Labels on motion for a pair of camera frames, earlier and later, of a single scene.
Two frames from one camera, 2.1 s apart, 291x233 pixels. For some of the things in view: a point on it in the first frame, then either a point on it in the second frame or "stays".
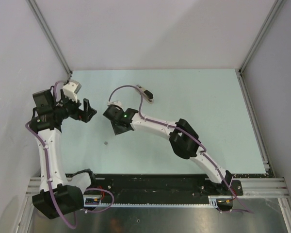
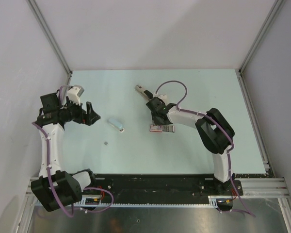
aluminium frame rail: (267, 189) stays
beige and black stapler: (147, 95) stays
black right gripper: (118, 130) → (155, 122)
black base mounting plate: (163, 185) stays
